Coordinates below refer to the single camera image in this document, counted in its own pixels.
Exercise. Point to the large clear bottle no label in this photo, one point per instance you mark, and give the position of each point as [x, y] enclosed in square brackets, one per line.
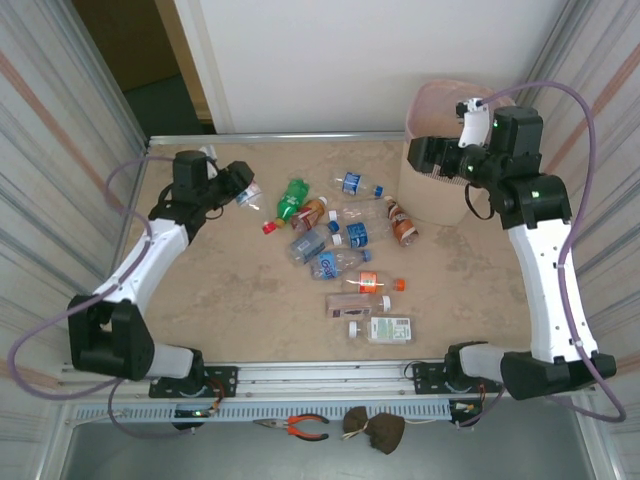
[365, 210]

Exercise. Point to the beige plastic waste bin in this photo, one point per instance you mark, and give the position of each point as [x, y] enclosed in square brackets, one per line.
[430, 200]

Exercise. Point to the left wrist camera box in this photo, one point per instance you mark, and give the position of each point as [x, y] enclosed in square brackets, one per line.
[209, 152]

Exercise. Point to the bottle green label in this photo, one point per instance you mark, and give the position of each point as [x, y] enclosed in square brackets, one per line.
[390, 330]

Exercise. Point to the aluminium table end rail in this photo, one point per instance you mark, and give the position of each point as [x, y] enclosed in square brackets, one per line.
[275, 137]

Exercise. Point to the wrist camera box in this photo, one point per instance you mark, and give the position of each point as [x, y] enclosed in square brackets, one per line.
[472, 125]
[209, 152]

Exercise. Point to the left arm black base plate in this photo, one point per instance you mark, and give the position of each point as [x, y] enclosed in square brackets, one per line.
[225, 377]

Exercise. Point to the aluminium mounting rail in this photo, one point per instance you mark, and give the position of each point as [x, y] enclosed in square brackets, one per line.
[325, 377]

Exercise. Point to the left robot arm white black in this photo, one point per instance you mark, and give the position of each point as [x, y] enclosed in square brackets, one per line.
[110, 340]

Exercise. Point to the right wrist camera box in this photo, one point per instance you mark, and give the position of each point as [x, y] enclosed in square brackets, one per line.
[472, 125]

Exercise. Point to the clear bottle orange label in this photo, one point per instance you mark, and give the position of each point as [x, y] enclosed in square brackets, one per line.
[367, 281]

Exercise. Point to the small clear bottle blue label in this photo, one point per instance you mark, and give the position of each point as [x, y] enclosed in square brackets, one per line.
[352, 182]

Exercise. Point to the corrugated metal side panel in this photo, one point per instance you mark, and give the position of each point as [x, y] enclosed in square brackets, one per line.
[50, 150]
[615, 200]

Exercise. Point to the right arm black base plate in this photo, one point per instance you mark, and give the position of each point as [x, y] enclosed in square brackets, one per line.
[425, 375]

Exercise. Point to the black electronics board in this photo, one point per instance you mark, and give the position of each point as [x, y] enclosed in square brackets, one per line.
[192, 414]
[467, 407]

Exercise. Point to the clear bottle red label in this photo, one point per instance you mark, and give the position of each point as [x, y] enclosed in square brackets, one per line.
[250, 195]

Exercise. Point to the aluminium table side rail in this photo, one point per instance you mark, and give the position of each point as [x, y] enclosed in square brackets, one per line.
[141, 172]

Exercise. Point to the clear bottle light blue label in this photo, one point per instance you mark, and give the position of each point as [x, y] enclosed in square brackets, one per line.
[330, 262]

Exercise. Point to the square bottle purple label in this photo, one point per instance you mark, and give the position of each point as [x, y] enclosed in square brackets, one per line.
[350, 305]

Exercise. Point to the brown iced coffee bottle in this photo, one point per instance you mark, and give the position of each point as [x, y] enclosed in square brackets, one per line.
[310, 214]

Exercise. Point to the clear bottle grey label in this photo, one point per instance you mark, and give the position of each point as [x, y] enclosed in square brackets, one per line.
[306, 245]

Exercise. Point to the white and tan door frame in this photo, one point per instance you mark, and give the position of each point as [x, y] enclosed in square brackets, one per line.
[209, 75]

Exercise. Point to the brown cloth pouch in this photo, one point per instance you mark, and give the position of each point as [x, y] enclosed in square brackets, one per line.
[387, 432]

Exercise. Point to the brown chocolate drink bottle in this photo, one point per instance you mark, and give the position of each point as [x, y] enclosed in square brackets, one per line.
[400, 222]

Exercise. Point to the green soda bottle yellow cap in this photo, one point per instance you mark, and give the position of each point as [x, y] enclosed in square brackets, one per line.
[292, 200]

